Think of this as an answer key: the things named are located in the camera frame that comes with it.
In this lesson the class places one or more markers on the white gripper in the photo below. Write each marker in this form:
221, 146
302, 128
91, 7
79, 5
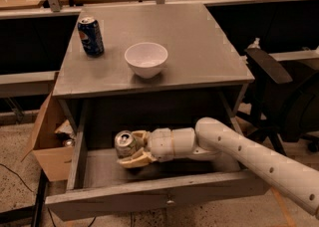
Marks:
160, 144

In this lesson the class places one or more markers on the green 7up soda can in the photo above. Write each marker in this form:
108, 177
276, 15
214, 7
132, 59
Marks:
125, 144

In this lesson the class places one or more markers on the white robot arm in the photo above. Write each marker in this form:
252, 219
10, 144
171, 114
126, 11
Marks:
206, 141

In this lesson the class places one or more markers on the open grey top drawer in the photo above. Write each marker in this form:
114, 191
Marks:
97, 186

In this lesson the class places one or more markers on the metal drawer knob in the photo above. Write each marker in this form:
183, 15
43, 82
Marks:
170, 202

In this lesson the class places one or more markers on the can inside cardboard box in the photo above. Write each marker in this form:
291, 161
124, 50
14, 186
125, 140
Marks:
68, 142

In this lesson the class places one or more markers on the grey cabinet with top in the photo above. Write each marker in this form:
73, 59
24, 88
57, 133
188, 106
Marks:
203, 74

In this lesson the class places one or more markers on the blue Pepsi can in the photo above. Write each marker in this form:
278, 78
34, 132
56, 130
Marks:
91, 37

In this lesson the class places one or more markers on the white ceramic bowl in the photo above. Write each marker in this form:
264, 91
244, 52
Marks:
146, 59

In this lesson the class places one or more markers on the cardboard box on floor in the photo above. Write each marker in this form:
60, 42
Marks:
48, 147

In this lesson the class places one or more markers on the black office chair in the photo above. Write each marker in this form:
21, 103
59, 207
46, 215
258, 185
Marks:
284, 100

